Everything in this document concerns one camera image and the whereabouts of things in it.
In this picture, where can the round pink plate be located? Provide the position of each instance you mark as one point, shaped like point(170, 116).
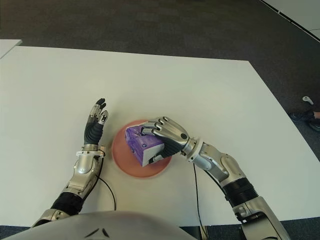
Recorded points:
point(122, 155)

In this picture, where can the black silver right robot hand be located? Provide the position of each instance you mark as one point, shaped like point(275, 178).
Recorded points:
point(172, 135)

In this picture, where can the dark shoe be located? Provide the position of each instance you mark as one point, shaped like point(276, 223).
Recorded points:
point(303, 117)

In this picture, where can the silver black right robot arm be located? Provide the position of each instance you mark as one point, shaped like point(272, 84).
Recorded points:
point(225, 170)

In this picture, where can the white side table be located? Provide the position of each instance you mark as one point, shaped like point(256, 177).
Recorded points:
point(7, 47)

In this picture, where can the purple white tissue paper pack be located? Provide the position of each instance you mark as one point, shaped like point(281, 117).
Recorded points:
point(142, 145)

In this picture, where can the white handheld controller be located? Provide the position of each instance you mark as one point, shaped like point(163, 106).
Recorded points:
point(307, 100)

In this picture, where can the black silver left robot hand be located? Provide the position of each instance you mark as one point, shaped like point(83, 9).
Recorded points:
point(93, 131)

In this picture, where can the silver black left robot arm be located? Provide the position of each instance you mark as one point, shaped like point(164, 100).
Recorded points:
point(83, 165)

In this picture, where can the white table with dark edge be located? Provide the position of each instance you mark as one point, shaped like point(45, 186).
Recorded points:
point(300, 12)

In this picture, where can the silver robot torso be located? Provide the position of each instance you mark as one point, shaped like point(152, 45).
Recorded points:
point(112, 225)

